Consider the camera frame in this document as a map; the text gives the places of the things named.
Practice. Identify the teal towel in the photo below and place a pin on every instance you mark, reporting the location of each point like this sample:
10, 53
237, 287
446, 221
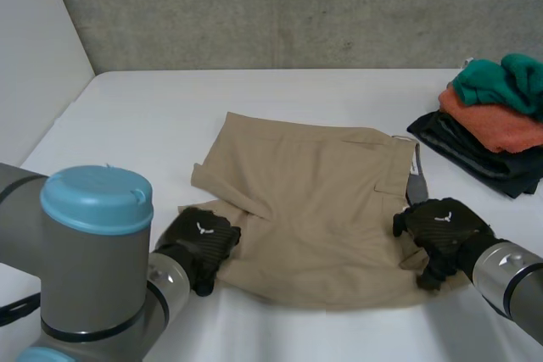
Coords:
498, 82

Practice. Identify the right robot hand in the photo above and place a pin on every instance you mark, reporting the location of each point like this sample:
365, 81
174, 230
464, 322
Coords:
441, 226

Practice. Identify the beige shorts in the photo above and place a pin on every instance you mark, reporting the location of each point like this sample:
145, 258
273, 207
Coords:
314, 209

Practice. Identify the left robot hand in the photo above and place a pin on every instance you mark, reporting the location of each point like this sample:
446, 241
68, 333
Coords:
203, 235

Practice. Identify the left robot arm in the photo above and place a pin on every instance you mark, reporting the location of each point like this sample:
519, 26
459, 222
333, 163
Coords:
91, 264

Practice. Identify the coral towel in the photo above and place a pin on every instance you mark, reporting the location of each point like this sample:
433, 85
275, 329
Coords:
492, 124

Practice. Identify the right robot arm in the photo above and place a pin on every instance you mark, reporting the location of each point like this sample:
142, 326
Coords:
509, 281

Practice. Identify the dark blue cloth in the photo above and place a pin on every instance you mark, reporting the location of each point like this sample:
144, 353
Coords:
479, 154

